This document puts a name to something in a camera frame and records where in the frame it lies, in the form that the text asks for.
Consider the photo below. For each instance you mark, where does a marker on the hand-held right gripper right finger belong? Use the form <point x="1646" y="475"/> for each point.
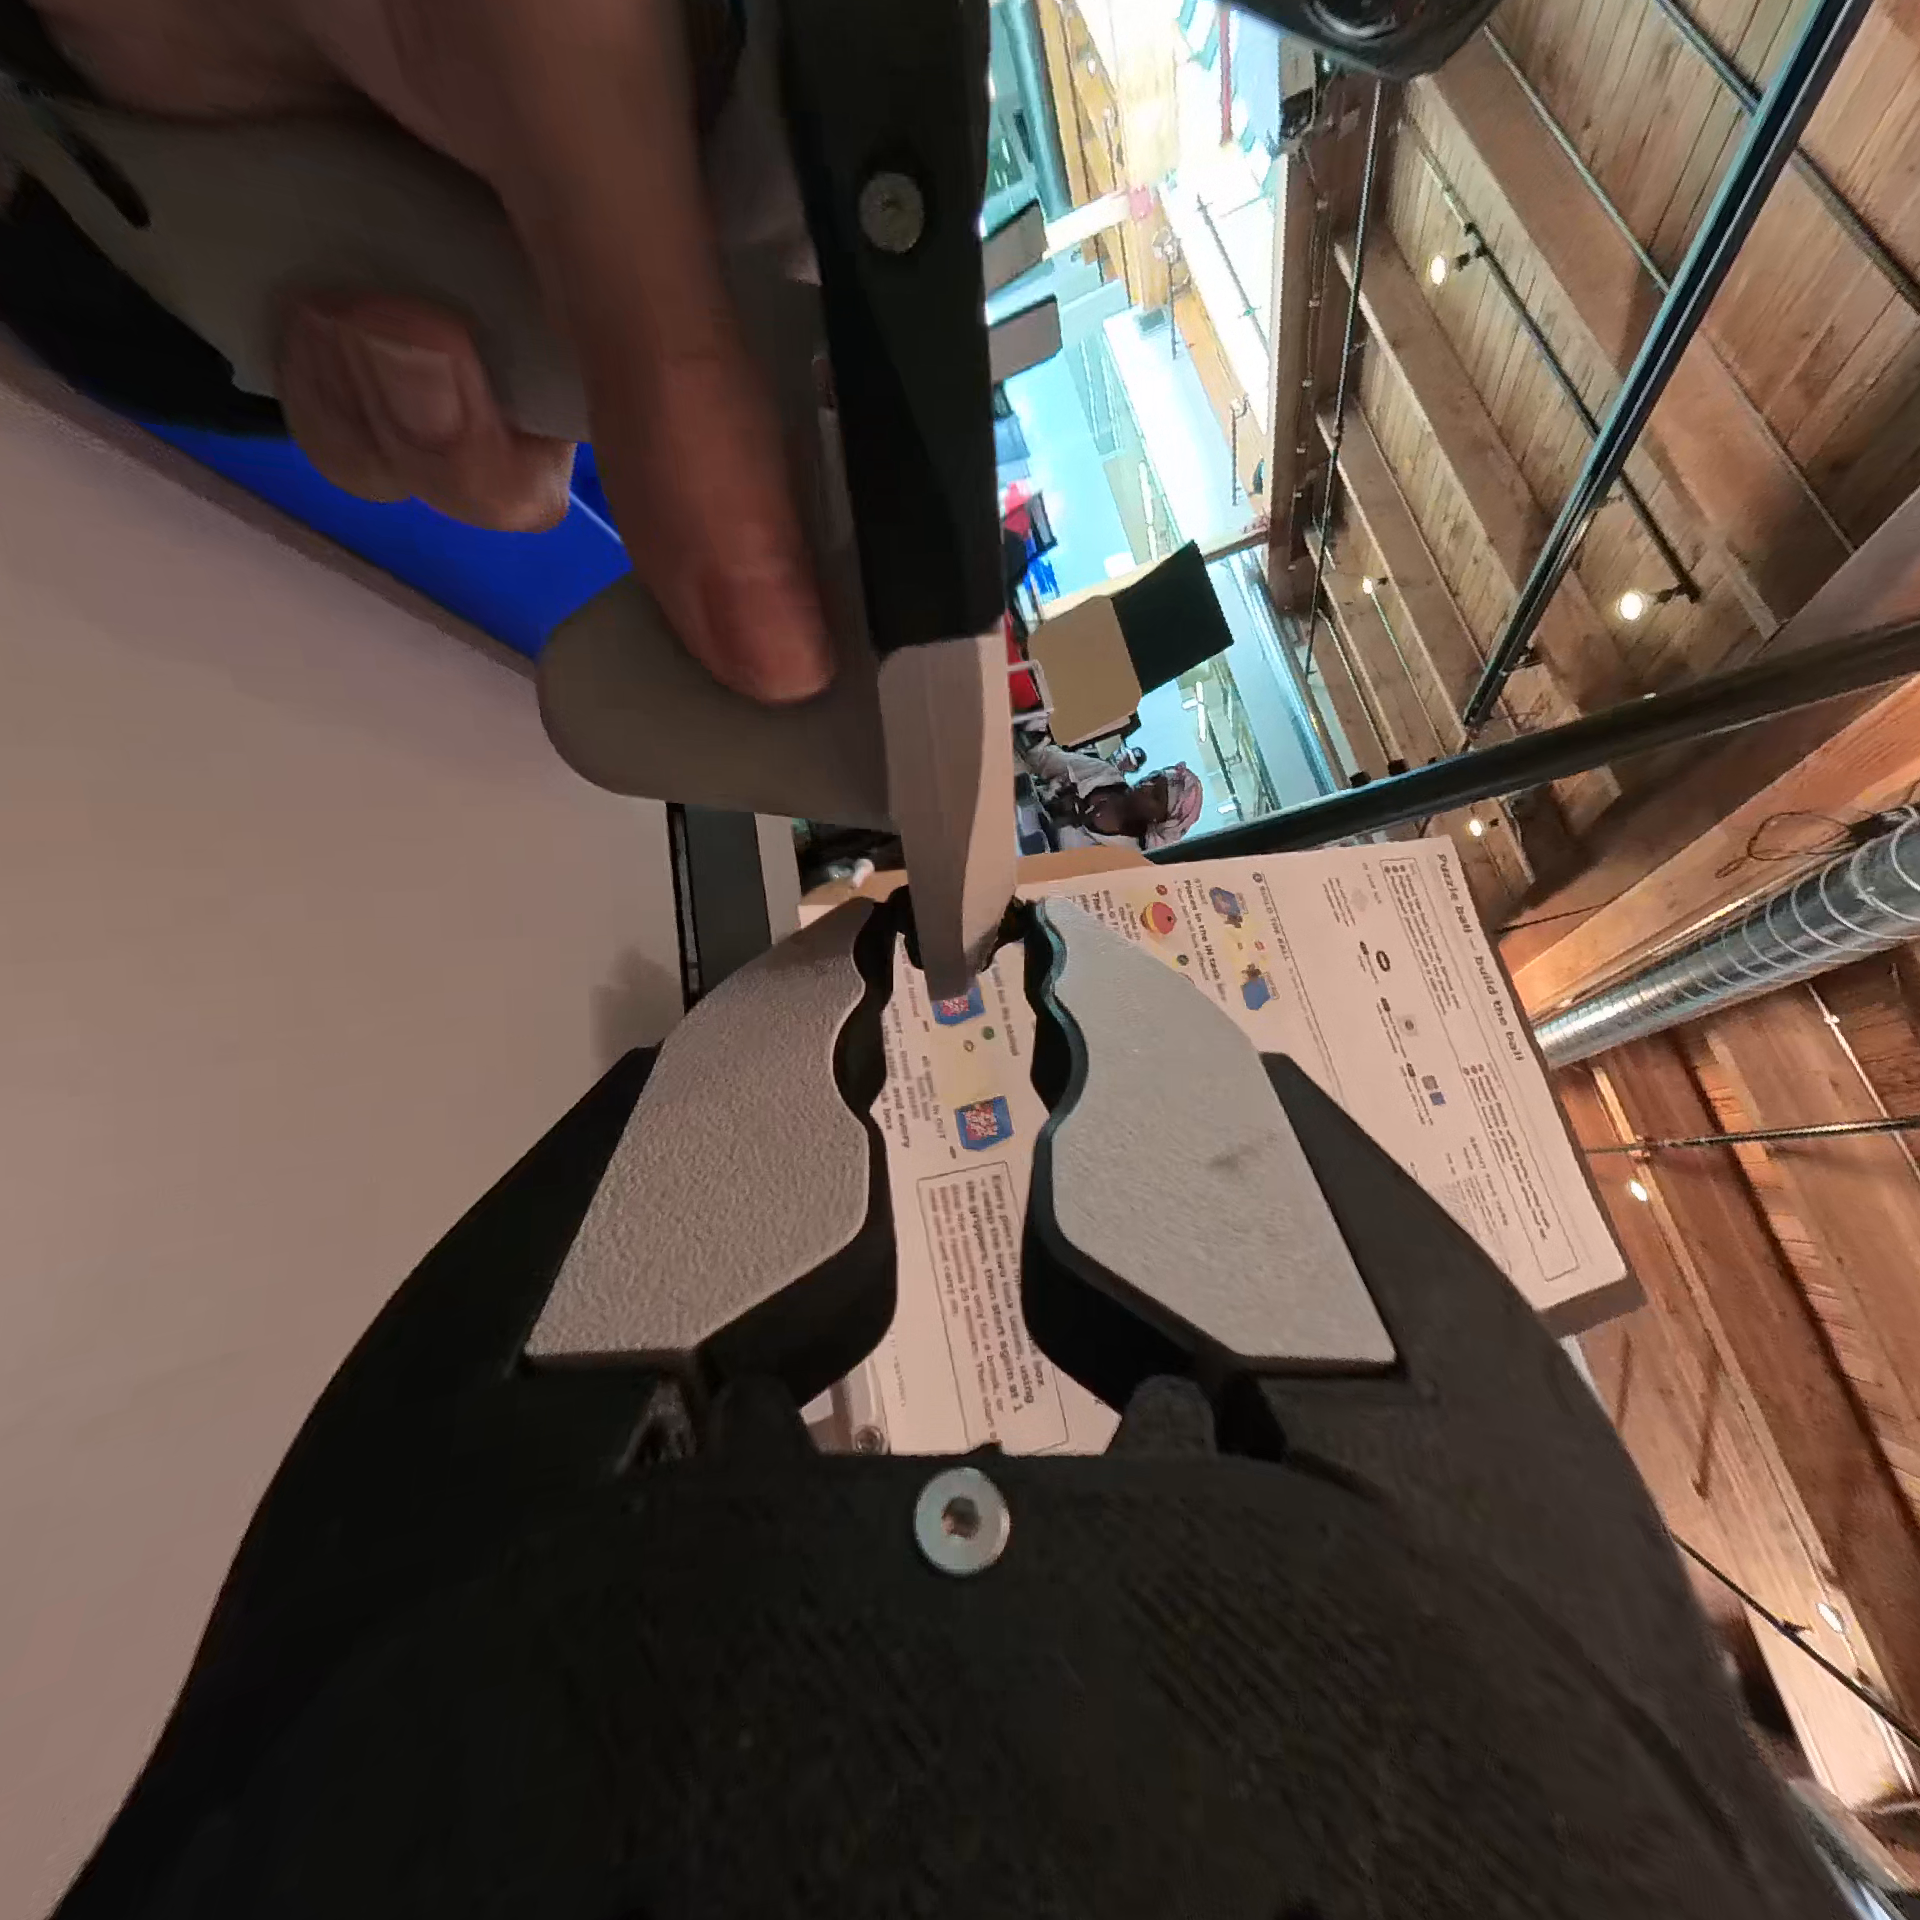
<point x="1200" y="1142"/>

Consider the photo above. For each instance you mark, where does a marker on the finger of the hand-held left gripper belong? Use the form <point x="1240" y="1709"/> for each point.
<point x="953" y="809"/>

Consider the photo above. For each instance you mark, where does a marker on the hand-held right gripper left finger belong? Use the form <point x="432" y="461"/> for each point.
<point x="705" y="1142"/>

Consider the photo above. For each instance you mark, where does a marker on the person's left hand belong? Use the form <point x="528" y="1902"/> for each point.
<point x="628" y="301"/>

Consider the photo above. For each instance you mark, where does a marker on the cardboard box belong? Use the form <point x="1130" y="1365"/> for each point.
<point x="1079" y="662"/>

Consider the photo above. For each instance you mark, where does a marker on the printed instruction sheet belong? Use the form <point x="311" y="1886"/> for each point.
<point x="1348" y="975"/>

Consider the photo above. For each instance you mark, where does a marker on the black upright panel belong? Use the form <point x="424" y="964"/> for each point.
<point x="720" y="902"/>

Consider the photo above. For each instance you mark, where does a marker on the black flat board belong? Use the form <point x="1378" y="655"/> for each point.
<point x="1177" y="616"/>

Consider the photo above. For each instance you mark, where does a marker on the blue plastic bin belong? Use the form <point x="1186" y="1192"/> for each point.
<point x="495" y="585"/>

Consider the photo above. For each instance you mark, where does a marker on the black metal pole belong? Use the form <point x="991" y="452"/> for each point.
<point x="1651" y="713"/>

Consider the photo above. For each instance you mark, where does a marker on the spiral metal duct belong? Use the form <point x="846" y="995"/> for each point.
<point x="1723" y="960"/>

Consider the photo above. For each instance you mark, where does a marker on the black ceiling rail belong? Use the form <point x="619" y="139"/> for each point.
<point x="1656" y="383"/>

